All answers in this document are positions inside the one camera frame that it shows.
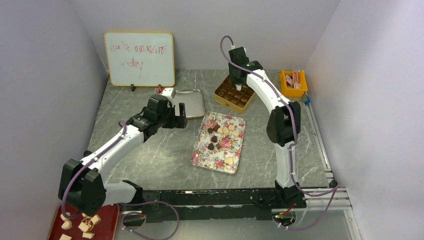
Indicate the orange parts bin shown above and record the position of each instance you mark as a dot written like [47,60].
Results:
[293,83]

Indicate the whiteboard with red writing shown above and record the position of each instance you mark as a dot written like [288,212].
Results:
[140,59]

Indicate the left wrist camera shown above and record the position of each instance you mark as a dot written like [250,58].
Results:
[168,92]

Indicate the silver tin lid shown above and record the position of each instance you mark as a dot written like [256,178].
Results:
[193,101]

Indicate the floral rectangular tray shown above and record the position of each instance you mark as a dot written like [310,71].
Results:
[231,145]

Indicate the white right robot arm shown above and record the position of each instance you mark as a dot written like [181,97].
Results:
[284,120]

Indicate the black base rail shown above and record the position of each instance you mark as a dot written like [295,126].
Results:
[238,203]

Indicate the red tray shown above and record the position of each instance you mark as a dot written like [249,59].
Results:
[100,226]

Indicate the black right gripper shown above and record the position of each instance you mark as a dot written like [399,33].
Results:
[236,79]

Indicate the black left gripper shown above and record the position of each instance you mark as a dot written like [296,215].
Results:
[177,121]

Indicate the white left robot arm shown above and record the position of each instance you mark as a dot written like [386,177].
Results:
[82,188]

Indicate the gold chocolate tin box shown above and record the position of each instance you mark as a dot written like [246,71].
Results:
[226,94]

